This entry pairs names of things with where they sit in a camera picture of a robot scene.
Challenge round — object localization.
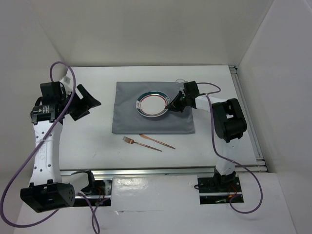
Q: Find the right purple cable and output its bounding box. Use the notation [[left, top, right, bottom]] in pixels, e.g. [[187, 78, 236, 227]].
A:
[[197, 82, 263, 214]]

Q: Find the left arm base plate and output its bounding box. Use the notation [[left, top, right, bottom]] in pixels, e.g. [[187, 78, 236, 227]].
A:
[[80, 179, 113, 207]]

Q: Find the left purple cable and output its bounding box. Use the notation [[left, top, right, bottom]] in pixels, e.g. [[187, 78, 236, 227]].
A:
[[0, 61, 101, 234]]

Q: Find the copper knife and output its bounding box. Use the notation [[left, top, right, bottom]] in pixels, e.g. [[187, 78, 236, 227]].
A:
[[139, 134, 175, 149]]

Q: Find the aluminium front rail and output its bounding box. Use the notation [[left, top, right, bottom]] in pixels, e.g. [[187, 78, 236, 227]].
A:
[[60, 165, 268, 177]]

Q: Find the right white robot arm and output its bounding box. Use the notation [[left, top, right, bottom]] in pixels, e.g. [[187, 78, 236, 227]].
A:
[[166, 81, 247, 191]]

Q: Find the copper fork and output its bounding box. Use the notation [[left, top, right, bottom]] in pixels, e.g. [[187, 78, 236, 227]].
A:
[[122, 136, 162, 152]]

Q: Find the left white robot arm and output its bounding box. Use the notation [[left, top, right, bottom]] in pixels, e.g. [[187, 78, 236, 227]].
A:
[[20, 81, 101, 213]]

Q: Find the grey cloth placemat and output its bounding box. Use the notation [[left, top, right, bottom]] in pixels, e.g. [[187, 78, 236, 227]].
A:
[[112, 82, 195, 135]]

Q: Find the purple cable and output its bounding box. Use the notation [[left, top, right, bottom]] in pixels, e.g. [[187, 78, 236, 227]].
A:
[[197, 82, 263, 214], [0, 61, 101, 234]]

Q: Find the white plate green red rim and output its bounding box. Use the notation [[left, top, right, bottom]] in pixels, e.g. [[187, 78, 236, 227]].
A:
[[136, 91, 171, 118]]

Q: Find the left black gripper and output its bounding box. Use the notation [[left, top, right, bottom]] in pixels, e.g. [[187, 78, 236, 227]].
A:
[[59, 84, 101, 121]]

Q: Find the clear glass cup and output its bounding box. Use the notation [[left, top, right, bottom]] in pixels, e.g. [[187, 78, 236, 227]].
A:
[[175, 78, 188, 93]]

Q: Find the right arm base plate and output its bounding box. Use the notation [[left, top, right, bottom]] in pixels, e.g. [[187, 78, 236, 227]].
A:
[[194, 176, 244, 205]]

